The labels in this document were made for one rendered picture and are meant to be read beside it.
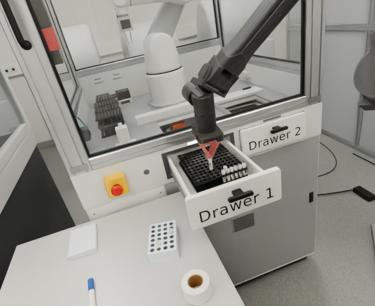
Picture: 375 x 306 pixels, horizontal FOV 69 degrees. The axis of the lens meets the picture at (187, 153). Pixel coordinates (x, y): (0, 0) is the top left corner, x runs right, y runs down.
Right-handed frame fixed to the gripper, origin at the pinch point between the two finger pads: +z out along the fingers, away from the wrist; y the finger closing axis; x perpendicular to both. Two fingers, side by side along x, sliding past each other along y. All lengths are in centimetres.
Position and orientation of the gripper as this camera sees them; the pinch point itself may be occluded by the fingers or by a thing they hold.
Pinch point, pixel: (209, 155)
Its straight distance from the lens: 82.3
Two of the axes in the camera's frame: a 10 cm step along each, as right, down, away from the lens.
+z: 1.4, 8.2, 5.6
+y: -2.8, -5.1, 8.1
